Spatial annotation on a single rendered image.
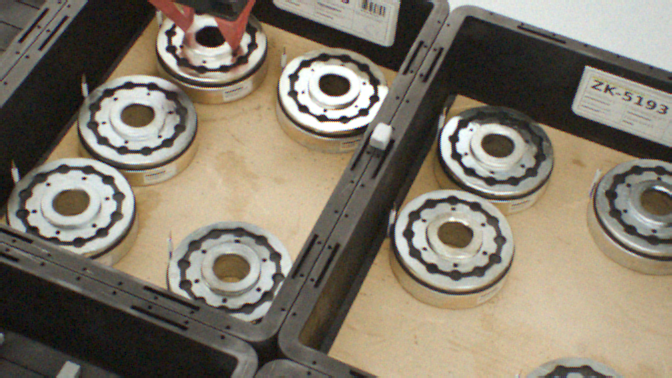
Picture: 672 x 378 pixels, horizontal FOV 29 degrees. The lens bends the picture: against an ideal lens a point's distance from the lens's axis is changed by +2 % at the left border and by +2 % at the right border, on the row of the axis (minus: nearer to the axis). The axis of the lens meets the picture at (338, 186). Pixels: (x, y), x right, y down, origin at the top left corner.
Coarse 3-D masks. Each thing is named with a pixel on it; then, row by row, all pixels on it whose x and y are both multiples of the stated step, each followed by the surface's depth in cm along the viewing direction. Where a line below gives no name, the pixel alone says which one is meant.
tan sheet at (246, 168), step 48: (144, 48) 121; (288, 48) 122; (240, 144) 115; (288, 144) 115; (144, 192) 111; (192, 192) 111; (240, 192) 112; (288, 192) 112; (144, 240) 108; (288, 240) 109
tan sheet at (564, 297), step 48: (576, 144) 118; (576, 192) 114; (528, 240) 111; (576, 240) 111; (384, 288) 107; (528, 288) 108; (576, 288) 108; (624, 288) 108; (384, 336) 104; (432, 336) 104; (480, 336) 104; (528, 336) 105; (576, 336) 105; (624, 336) 106
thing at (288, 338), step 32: (448, 32) 111; (512, 32) 112; (544, 32) 112; (608, 64) 111; (640, 64) 111; (416, 96) 107; (384, 160) 103; (352, 224) 98; (320, 256) 96; (320, 288) 94; (288, 320) 92; (288, 352) 91; (320, 352) 91
